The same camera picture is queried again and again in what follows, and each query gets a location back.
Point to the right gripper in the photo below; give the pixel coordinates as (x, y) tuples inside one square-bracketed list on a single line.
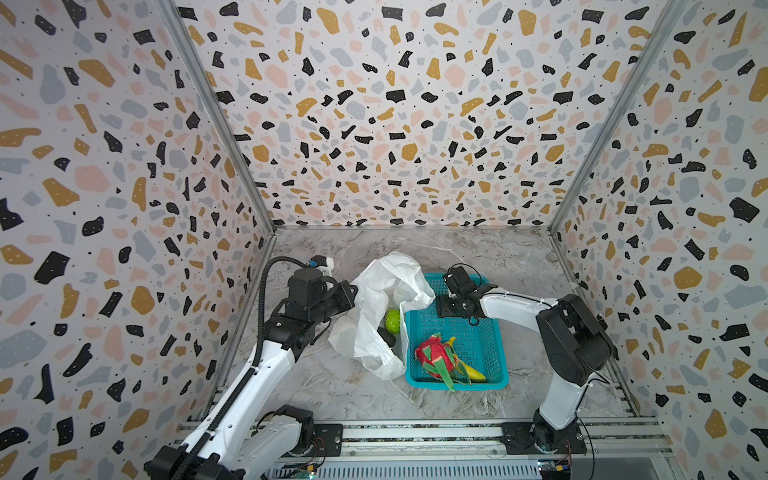
[(458, 284)]

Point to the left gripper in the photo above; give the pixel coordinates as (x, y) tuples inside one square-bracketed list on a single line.
[(346, 300)]

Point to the green lime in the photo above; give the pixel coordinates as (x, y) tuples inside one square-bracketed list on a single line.
[(393, 321)]

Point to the white plastic bag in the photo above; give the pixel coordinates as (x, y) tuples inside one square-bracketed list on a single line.
[(395, 281)]

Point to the red dragon fruit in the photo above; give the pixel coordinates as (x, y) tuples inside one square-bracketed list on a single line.
[(437, 357)]

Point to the dark avocado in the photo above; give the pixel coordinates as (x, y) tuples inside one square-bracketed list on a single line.
[(389, 338)]

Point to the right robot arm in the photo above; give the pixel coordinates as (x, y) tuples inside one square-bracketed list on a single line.
[(575, 342)]

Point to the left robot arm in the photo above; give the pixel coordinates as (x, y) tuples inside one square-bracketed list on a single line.
[(236, 440)]

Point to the teal plastic basket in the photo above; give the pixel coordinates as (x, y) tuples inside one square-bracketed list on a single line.
[(478, 343)]

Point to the yellow banana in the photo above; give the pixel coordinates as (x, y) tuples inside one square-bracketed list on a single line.
[(471, 374)]

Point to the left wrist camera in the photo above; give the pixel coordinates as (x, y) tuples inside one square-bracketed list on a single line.
[(322, 262)]

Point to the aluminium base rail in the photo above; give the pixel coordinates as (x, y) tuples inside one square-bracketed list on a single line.
[(590, 448)]

